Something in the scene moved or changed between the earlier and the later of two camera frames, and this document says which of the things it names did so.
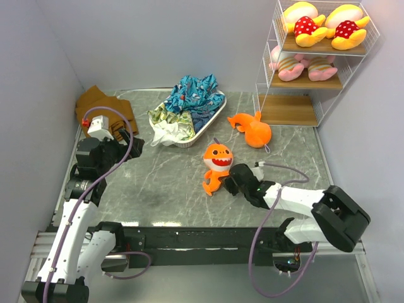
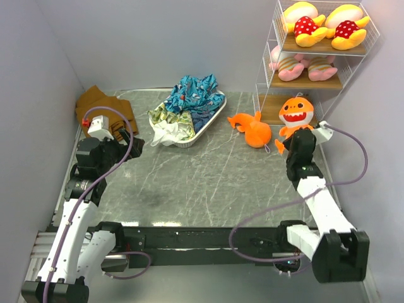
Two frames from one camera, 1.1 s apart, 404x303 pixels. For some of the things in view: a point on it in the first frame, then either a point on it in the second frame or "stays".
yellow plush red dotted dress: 344,22 stays
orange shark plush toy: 218,159 to 295,113
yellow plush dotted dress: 302,19 stays
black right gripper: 228,182 to 288,142
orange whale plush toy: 257,134 stays
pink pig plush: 321,68 stays
